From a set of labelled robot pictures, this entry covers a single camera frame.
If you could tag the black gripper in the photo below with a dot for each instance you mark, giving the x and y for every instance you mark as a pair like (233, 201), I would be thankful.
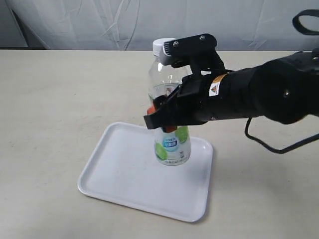
(186, 105)

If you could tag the clear plastic drink bottle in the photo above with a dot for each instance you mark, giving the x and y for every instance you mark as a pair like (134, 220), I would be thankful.
(172, 146)

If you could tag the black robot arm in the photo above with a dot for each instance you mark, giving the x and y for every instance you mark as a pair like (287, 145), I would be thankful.
(284, 90)

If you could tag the white plastic tray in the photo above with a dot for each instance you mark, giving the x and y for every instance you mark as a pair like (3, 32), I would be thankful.
(123, 170)

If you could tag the white wrinkled backdrop cloth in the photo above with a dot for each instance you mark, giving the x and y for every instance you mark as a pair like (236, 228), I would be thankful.
(135, 24)

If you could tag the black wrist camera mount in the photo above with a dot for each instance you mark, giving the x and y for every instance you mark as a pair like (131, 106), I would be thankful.
(198, 51)

